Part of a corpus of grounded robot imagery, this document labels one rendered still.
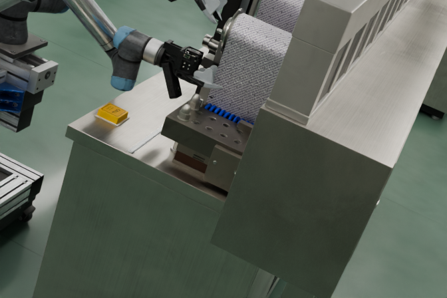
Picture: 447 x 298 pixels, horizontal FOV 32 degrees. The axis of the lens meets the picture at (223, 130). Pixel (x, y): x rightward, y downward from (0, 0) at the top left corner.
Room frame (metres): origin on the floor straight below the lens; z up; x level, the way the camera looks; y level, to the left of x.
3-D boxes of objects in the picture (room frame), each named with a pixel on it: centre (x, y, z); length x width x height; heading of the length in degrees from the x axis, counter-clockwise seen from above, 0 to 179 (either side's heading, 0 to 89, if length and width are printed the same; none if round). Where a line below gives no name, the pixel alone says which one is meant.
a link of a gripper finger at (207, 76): (2.13, 0.09, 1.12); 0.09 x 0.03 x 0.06; 76
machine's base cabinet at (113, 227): (3.11, -0.19, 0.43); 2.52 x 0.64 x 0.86; 167
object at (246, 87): (2.12, -0.04, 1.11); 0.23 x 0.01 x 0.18; 77
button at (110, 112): (2.10, 0.33, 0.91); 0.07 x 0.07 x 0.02; 77
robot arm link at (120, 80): (2.22, 0.35, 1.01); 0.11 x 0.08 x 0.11; 20
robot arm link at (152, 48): (2.19, 0.27, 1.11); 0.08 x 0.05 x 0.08; 167
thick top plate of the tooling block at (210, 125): (1.99, -0.05, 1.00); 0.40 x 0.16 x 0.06; 77
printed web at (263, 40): (2.30, -0.08, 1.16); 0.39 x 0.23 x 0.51; 167
